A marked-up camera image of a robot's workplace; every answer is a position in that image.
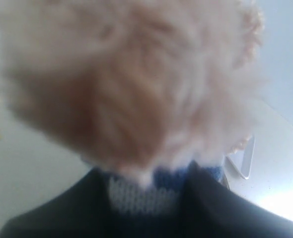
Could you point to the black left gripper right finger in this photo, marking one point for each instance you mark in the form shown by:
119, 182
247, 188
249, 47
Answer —
210, 210

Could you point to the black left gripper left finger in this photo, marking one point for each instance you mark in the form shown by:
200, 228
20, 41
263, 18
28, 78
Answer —
83, 211

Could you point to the beige teddy bear striped sweater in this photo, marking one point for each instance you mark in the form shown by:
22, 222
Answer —
140, 88

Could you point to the white rectangular plastic tray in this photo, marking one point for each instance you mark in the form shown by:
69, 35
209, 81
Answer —
254, 155

